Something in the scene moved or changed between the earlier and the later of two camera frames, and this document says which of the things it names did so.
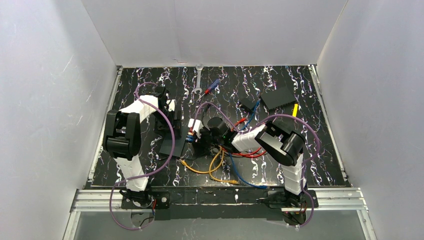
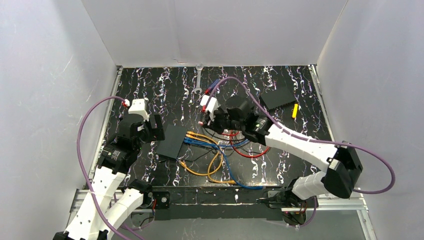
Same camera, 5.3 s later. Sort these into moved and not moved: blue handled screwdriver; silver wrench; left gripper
Moved: left gripper
Not moved: silver wrench; blue handled screwdriver
